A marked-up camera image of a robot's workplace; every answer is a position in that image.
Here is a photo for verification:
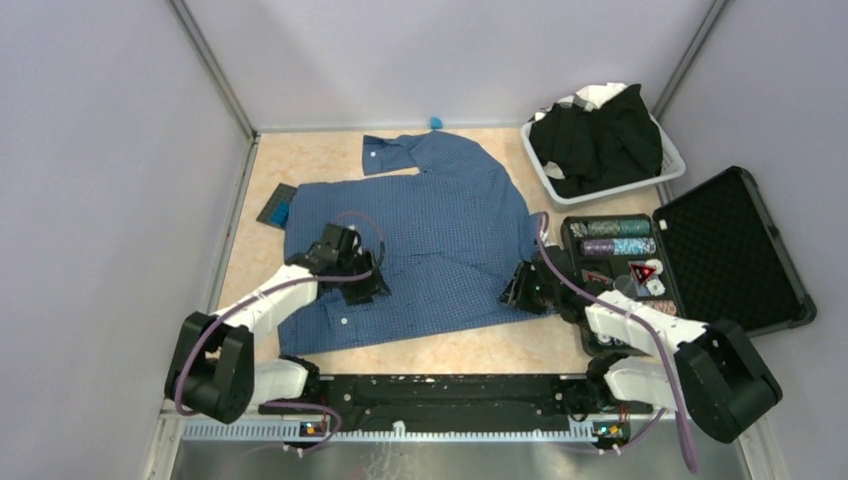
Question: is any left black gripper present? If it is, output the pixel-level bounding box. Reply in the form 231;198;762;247
336;246;390;305

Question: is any blue checkered long sleeve shirt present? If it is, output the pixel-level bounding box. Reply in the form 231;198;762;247
279;131;537;356

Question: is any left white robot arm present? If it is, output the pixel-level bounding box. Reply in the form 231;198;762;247
164;224;390;424

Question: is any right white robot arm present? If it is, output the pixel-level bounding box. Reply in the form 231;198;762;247
499;246;783;443

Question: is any blue toy brick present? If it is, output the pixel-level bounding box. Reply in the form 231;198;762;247
269;203;290;229

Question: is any dark grey building baseplate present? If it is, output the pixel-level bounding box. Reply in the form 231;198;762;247
256;183;297;230

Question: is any black shirt in basket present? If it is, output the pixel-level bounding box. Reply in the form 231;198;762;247
528;84;664;200

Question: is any white plastic laundry basket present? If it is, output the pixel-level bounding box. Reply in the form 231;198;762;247
519;92;688;207

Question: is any black poker chip case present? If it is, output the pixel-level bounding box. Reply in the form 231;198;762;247
560;166;817;336

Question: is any white garment in basket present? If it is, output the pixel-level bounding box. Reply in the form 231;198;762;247
554;82;628;112

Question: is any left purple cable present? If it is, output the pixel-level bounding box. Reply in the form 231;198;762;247
173;210;387;458

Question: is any purple cable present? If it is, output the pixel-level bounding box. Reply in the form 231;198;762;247
173;210;387;458
535;211;700;475

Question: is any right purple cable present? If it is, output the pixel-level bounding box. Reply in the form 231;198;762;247
535;211;700;475

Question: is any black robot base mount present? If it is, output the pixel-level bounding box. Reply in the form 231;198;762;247
258;374;654;435

